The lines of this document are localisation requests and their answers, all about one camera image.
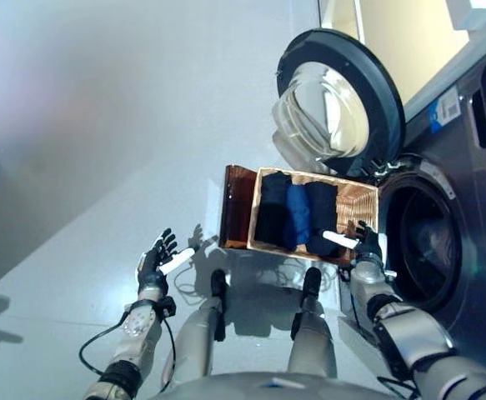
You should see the wicker laundry basket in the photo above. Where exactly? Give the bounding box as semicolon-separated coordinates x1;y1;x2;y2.
246;167;380;264

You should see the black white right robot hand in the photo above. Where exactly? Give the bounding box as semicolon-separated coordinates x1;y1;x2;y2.
322;220;388;268

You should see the blue white label sticker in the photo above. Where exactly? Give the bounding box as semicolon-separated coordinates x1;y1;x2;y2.
428;88;463;134

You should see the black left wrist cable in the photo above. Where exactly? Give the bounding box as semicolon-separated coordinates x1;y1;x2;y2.
78;307;178;393

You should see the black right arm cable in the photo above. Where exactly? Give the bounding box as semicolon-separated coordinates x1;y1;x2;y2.
348;266;419;393

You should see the black knit garment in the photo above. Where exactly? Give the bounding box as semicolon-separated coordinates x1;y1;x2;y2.
304;181;353;258

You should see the silver robot leg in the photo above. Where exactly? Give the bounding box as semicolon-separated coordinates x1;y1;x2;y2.
165;268;229;385
288;266;338;378

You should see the dark grey washing machine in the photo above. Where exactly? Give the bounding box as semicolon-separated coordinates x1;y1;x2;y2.
338;37;486;378

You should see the silver right robot leg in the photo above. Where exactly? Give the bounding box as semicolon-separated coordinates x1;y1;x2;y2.
288;266;338;378

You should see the glossy dark brown stool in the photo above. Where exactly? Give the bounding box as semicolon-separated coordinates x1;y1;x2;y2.
219;164;261;250

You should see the blue garment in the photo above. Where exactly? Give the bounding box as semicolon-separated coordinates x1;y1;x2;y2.
283;183;313;252

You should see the grey robot torso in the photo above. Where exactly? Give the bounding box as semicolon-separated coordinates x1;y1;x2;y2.
148;370;398;400

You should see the dark navy folded garment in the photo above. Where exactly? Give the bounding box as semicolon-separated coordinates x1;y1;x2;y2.
253;172;294;248

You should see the round glass washer door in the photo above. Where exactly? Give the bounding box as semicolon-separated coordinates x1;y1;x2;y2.
270;27;407;177

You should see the silver left robot leg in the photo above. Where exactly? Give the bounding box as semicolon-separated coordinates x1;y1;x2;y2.
165;268;229;385

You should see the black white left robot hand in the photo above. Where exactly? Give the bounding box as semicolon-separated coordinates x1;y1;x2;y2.
136;227;196;293

